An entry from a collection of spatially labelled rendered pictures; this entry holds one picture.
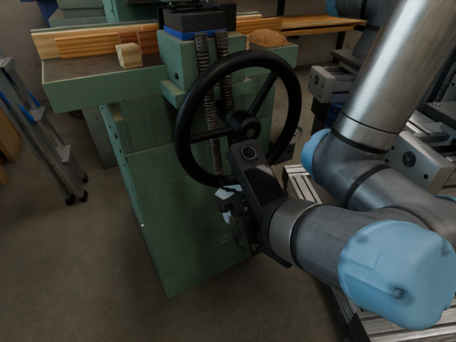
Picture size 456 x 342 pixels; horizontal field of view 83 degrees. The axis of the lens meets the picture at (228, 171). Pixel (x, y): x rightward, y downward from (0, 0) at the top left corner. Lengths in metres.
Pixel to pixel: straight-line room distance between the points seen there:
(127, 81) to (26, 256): 1.16
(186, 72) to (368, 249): 0.42
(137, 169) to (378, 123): 0.54
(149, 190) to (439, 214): 0.62
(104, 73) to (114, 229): 1.03
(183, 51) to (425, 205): 0.42
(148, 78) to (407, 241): 0.53
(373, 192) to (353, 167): 0.04
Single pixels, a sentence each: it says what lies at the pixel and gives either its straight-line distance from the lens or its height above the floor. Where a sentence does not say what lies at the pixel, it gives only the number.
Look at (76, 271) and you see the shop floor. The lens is 1.41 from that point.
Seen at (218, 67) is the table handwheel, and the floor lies 0.94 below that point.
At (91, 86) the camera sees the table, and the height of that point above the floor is 0.88.
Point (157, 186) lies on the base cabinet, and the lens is 0.74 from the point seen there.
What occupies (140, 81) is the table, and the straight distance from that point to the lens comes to 0.60.
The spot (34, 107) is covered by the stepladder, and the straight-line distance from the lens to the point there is 1.63.
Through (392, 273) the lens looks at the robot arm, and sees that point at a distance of 0.22.
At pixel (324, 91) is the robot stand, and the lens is 0.99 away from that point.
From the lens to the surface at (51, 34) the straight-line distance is 0.75.
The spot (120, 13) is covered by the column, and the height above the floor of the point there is 0.96.
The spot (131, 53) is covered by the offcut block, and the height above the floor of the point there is 0.93.
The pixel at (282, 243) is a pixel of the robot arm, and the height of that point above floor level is 0.83.
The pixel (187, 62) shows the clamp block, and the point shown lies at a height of 0.93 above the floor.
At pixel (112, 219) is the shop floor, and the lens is 1.54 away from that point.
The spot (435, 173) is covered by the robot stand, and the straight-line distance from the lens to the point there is 0.62.
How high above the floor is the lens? 1.06
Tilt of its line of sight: 38 degrees down
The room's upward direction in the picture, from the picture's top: straight up
